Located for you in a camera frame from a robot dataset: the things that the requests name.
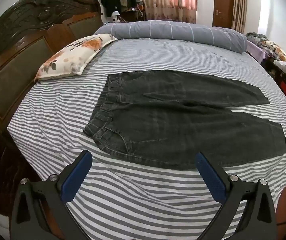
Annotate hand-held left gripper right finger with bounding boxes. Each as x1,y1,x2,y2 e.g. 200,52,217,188
195,152,278,240

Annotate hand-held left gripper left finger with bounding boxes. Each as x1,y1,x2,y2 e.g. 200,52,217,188
10,150,93,240

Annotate dark grey denim pants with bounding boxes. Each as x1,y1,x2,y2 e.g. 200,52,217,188
83,70,286,170

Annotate floral orange cushion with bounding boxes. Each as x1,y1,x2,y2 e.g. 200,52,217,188
261,39,286,62

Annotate light purple cloth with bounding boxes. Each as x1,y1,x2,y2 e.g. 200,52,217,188
246,40,267,64

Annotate grey crumpled clothes pile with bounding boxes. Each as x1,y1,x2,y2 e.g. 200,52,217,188
245,32,269,46

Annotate carved dark wooden headboard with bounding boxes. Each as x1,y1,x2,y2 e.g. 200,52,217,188
0,0,104,220

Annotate floral orange white pillow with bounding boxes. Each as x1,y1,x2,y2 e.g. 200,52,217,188
33,34,118,82

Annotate grey white striped bed sheet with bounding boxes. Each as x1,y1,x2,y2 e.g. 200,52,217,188
7,37,286,240

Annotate beige patterned curtain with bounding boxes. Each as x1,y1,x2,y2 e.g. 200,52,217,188
232,0,248,33

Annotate grey checked rolled duvet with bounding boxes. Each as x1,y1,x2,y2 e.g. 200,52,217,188
93,20,248,54

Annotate brown wooden door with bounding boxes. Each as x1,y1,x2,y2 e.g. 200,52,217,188
212,0,234,29

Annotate white bedside lamp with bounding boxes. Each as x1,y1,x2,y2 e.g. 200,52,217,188
107,10,123,23

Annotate dark wooden dresser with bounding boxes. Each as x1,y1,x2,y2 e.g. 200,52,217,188
120,4,147,22

